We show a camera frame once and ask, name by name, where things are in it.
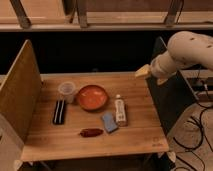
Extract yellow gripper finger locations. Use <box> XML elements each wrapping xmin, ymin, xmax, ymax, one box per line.
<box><xmin>157</xmin><ymin>78</ymin><xmax>168</xmax><ymax>85</ymax></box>
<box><xmin>135</xmin><ymin>64</ymin><xmax>151</xmax><ymax>78</ymax></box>

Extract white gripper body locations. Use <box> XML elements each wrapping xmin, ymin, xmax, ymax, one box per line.
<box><xmin>150</xmin><ymin>53</ymin><xmax>177</xmax><ymax>78</ymax></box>

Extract small white bottle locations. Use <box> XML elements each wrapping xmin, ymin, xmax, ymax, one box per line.
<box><xmin>115</xmin><ymin>94</ymin><xmax>127</xmax><ymax>127</ymax></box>

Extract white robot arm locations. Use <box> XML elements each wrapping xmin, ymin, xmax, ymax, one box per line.
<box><xmin>135</xmin><ymin>31</ymin><xmax>213</xmax><ymax>79</ymax></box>

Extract orange ceramic bowl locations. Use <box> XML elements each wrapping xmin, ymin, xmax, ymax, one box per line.
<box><xmin>76</xmin><ymin>85</ymin><xmax>108</xmax><ymax>111</ymax></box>

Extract right dark side panel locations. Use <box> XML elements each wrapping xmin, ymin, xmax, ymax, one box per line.
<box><xmin>145</xmin><ymin>36</ymin><xmax>198</xmax><ymax>136</ymax></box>

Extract blue sponge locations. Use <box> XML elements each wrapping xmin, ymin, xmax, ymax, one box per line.
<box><xmin>102</xmin><ymin>113</ymin><xmax>118</xmax><ymax>133</ymax></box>

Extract clear plastic cup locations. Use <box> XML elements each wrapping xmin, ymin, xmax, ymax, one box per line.
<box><xmin>58</xmin><ymin>81</ymin><xmax>76</xmax><ymax>103</ymax></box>

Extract black striped rectangular block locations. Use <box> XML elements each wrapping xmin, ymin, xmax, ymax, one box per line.
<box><xmin>53</xmin><ymin>100</ymin><xmax>66</xmax><ymax>125</ymax></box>

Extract left wooden side panel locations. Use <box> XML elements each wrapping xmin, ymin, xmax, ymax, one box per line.
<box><xmin>0</xmin><ymin>39</ymin><xmax>43</xmax><ymax>171</ymax></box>

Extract black cable on floor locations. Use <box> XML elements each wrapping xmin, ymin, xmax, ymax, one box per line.
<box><xmin>172</xmin><ymin>103</ymin><xmax>213</xmax><ymax>171</ymax></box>

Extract wooden shelf frame background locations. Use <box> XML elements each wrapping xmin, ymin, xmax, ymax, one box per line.
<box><xmin>0</xmin><ymin>0</ymin><xmax>213</xmax><ymax>32</ymax></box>

